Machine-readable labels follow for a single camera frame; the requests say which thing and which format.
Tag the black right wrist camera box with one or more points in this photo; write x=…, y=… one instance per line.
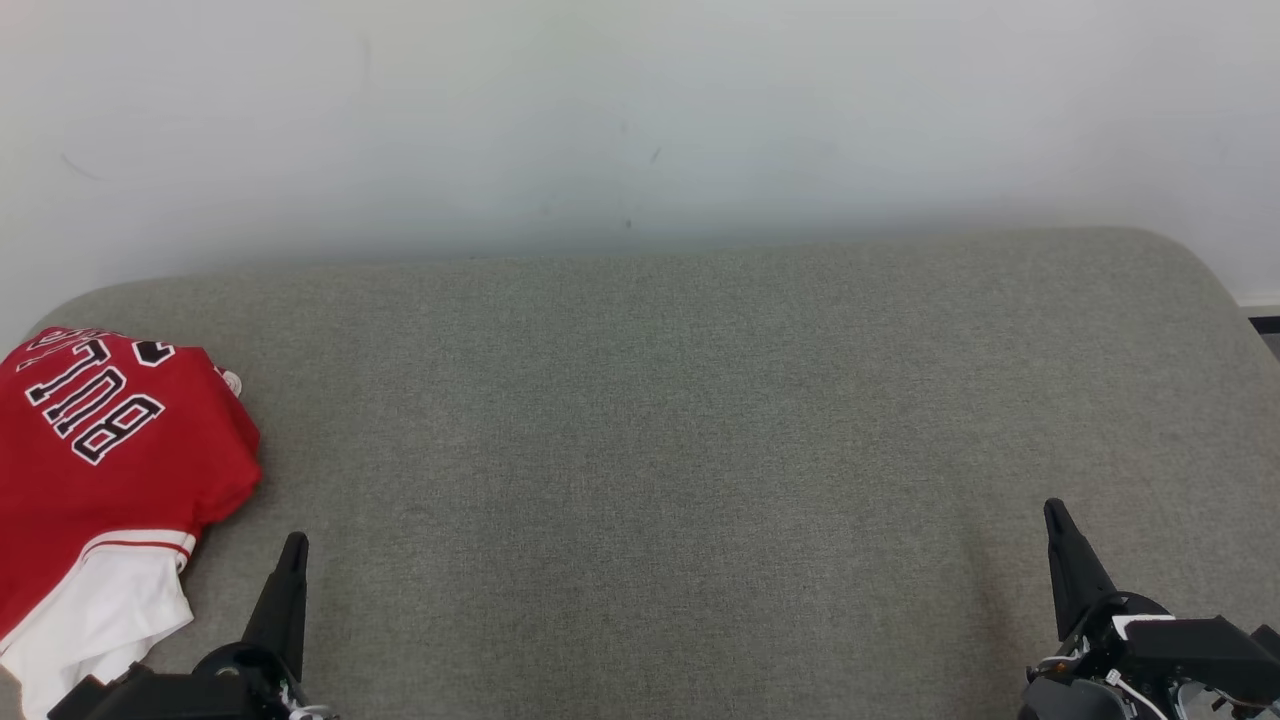
x=1200, y=650

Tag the white wall baseboard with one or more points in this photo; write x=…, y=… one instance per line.
x=1262, y=303

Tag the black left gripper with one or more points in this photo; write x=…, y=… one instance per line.
x=170, y=695

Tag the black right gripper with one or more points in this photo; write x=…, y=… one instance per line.
x=1095, y=660

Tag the red basketball jersey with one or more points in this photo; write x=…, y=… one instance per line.
x=110, y=470

